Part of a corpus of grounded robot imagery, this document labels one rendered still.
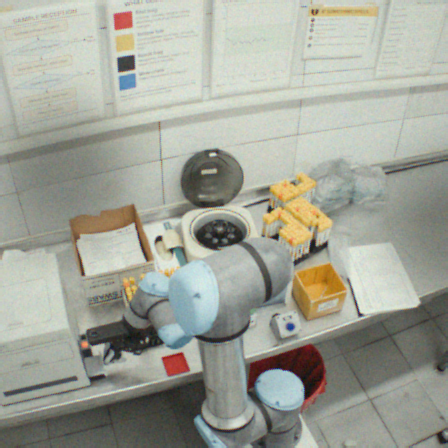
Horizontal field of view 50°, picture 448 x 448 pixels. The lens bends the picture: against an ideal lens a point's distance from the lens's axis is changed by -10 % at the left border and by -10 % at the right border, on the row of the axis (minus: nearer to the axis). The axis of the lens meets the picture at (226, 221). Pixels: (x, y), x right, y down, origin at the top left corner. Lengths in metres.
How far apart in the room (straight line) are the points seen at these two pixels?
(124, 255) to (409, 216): 1.12
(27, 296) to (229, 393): 0.61
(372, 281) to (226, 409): 0.87
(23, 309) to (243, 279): 0.68
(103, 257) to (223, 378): 0.86
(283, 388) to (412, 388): 1.53
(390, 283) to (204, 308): 1.07
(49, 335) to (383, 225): 1.31
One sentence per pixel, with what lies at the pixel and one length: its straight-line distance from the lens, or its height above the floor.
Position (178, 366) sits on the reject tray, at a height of 0.88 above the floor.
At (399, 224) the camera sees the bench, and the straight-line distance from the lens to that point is 2.06.
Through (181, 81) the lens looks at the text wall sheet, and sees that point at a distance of 1.65.
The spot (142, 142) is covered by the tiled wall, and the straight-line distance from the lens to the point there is 1.73.
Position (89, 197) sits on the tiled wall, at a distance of 1.82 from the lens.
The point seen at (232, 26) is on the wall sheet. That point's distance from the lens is 1.61.
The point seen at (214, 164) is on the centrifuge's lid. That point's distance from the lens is 1.82.
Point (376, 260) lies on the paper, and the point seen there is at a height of 0.89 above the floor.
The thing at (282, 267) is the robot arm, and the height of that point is 1.53.
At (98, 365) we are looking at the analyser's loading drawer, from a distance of 1.51.
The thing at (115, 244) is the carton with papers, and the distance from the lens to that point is 1.78.
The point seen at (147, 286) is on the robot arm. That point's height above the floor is 1.22.
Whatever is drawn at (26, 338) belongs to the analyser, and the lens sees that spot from 1.30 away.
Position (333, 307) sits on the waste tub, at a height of 0.91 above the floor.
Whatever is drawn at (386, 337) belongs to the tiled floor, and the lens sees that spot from 2.79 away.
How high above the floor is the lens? 2.17
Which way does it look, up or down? 42 degrees down
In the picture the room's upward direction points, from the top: 2 degrees clockwise
